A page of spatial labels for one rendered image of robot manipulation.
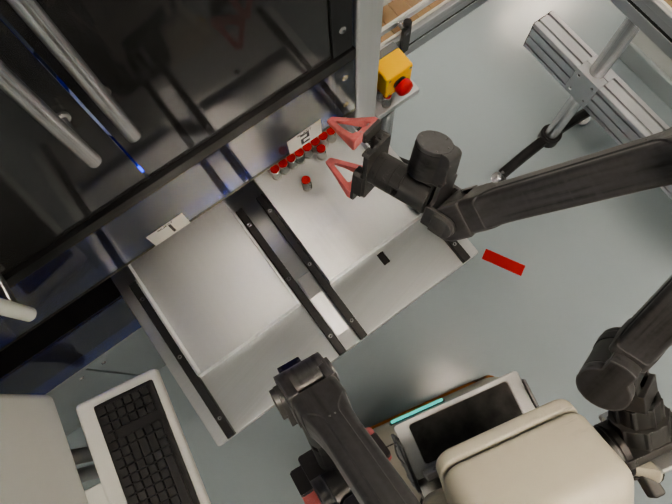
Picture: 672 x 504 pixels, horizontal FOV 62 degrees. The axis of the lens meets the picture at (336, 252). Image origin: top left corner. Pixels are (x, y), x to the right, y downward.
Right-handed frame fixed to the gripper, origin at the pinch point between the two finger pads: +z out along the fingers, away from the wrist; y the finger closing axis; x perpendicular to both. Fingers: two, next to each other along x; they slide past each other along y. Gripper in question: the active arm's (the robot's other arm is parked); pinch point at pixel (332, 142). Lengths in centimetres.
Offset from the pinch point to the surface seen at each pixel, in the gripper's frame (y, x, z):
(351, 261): 36.0, 2.6, -5.0
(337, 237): 34.4, 5.0, 0.8
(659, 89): 78, 170, -43
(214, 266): 38.4, -15.9, 19.5
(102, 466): 61, -60, 16
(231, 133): 2.2, -7.4, 16.5
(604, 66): 35, 104, -25
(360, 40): -6.8, 17.9, 7.1
